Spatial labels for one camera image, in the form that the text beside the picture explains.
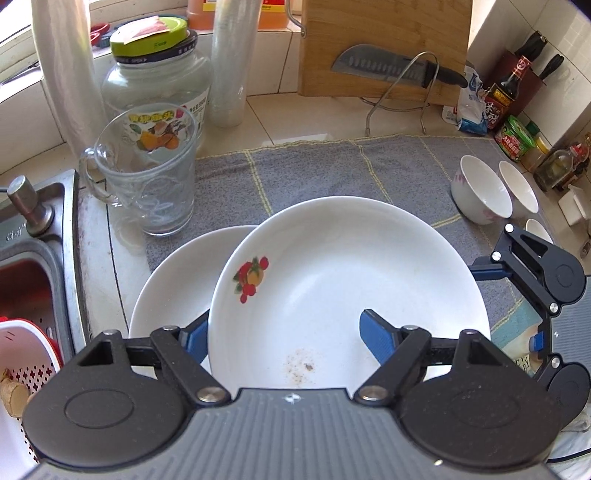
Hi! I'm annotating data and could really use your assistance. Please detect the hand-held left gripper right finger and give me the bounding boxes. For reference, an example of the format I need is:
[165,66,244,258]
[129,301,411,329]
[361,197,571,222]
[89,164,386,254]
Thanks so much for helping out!
[353,309,506,406]

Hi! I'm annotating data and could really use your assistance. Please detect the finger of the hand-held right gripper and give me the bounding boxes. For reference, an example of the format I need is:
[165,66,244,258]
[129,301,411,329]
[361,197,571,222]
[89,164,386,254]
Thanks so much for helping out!
[471,224,560,315]
[530,335,568,393]

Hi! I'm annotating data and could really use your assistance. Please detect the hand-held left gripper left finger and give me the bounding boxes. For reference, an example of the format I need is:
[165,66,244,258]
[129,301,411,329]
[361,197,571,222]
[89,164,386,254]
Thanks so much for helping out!
[76,311,232,408]

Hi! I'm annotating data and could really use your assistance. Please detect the white plate fruit print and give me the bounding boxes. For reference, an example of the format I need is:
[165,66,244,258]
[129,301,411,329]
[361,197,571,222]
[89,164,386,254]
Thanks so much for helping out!
[128,225,259,380]
[208,196,491,402]

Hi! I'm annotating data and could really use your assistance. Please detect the white bowl pink flowers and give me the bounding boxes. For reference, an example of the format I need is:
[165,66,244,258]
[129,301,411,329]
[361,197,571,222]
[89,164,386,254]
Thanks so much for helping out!
[499,161,540,220]
[450,154,513,226]
[525,218,555,245]

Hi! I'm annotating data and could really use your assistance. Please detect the person's white jacket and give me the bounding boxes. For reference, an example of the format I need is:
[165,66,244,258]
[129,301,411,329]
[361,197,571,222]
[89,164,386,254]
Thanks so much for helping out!
[547,406,591,476]

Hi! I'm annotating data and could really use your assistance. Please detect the white plastic box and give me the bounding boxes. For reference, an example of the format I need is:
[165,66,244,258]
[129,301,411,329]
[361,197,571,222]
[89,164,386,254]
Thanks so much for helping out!
[558,185,591,227]

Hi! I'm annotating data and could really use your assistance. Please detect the clear oil bottle red cap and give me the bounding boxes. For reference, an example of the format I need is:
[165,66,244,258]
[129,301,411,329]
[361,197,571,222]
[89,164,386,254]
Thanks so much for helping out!
[534,143,589,193]

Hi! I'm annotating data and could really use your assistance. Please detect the yellow lid spice jar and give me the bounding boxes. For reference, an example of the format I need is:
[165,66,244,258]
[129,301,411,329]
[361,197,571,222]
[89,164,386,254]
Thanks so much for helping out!
[522,136,551,174]

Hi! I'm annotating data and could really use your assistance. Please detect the green lidded jar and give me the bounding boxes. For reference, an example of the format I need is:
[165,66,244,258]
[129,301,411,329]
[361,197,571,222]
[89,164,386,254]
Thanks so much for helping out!
[494,115,536,162]

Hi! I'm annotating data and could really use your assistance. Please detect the glass mug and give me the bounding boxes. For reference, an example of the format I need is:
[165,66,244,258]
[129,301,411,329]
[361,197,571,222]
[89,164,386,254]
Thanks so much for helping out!
[78,108,200,236]

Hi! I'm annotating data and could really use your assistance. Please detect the steel sink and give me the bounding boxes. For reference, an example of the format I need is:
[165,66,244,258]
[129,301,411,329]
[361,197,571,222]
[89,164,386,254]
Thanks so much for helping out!
[0,168,90,365]

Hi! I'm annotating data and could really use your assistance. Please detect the white blue salt bag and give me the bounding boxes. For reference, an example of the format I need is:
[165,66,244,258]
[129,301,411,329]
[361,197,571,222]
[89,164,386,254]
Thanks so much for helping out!
[443,65,490,136]

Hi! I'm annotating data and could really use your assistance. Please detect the blue grey checked towel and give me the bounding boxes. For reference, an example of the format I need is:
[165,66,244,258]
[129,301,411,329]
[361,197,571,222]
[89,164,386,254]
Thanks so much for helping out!
[145,134,555,370]

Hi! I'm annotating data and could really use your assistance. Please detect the dark vinegar bottle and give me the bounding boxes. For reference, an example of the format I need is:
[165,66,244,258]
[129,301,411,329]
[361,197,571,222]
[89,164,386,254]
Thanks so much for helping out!
[482,55,533,131]

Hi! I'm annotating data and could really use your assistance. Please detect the white red colander basket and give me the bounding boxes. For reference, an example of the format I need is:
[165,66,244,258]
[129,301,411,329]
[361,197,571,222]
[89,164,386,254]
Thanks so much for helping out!
[0,316,65,478]

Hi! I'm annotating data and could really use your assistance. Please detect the dark red knife block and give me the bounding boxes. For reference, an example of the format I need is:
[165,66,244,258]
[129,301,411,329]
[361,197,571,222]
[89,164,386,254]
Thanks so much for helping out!
[485,50,548,119]

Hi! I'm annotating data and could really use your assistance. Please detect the ginger piece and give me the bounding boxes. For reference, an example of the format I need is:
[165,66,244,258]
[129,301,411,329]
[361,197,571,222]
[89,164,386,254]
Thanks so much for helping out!
[0,367,32,418]

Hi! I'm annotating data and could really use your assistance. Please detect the metal sink knob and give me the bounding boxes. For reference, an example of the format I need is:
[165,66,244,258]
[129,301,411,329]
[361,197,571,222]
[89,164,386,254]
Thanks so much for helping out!
[7,175,54,236]

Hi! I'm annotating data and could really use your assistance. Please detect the glass jar green lid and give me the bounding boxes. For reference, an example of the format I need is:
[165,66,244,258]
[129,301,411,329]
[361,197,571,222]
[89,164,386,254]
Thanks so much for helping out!
[100,16,214,160]

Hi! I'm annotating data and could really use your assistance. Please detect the bamboo cutting board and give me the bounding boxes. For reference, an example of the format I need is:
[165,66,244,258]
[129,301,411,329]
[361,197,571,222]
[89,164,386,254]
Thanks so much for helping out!
[298,0,474,105]

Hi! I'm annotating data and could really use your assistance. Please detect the clear plastic roll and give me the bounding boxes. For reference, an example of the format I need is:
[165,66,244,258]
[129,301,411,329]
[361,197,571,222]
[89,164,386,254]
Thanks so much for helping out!
[209,0,258,128]
[31,0,108,160]

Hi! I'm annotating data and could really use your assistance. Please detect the red plastic item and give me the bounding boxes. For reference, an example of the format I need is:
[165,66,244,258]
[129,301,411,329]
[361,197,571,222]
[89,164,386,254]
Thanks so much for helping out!
[89,22,112,48]

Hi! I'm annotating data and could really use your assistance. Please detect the orange liquid bottle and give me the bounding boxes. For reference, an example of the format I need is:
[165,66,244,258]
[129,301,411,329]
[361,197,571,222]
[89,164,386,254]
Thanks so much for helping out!
[186,0,301,34]

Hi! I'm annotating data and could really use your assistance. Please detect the metal wire rack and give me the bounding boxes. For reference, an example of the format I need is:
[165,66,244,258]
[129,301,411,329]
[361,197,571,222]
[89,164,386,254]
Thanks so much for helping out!
[365,52,440,137]

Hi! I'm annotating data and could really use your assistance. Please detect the black-handled knife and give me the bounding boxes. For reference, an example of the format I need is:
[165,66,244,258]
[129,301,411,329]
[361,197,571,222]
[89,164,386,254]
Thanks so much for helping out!
[539,54,565,80]
[514,30,546,61]

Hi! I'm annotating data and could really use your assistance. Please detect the kitchen knife black handle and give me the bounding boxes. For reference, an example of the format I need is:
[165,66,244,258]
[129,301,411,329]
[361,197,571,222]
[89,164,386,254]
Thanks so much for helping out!
[331,44,468,89]

